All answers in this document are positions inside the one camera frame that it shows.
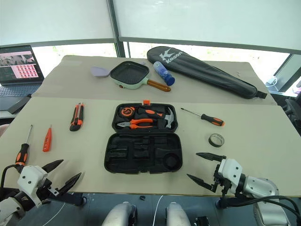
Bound black electrical tape roll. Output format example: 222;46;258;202
208;133;225;148

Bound claw hammer orange black handle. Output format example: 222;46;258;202
137;106;175;129

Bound silver robot leg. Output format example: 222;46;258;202
165;201;191;226
101;201;138;226

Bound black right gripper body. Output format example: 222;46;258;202
213;163;234;196

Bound flat black box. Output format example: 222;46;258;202
7;94;32;115

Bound orange handled pliers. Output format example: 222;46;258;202
116;118;155;130

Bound black office chair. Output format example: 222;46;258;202
283;93;301;137

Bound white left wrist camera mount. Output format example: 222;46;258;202
16;165;49;208

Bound grey window frame post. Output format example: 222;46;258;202
106;0;131;58

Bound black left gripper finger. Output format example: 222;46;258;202
56;172;82;196
41;159;64;174

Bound orange black tape measure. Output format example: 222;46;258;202
118;106;135;117

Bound orange test pen screwdriver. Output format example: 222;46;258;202
42;124;53;153

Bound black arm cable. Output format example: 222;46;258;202
0;163;25;189
220;194;301;216

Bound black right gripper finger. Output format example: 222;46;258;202
196;152;227;162
187;173;216;191

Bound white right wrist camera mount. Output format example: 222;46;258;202
217;158;246;194

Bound green square pan brown handle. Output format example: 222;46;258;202
110;61;172;93

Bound black tool case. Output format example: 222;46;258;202
103;99;183;175

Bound open laptop computer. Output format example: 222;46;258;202
0;45;45;112

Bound white round desk gadget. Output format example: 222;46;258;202
265;75;278;89

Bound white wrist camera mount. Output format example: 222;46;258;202
217;158;246;194
16;165;49;208

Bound blue capped plastic bottle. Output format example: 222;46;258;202
153;61;176;87

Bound black orange handled screwdriver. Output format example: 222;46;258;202
15;124;34;167
180;107;225;127

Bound orange black utility knife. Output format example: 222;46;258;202
69;102;85;132

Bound black Kason racket bag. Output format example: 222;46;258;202
146;46;268;100

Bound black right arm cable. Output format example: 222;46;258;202
220;194;301;216

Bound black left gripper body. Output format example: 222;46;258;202
37;178;59;204

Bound thin white cable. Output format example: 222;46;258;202
152;194;163;226

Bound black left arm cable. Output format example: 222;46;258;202
0;163;25;189

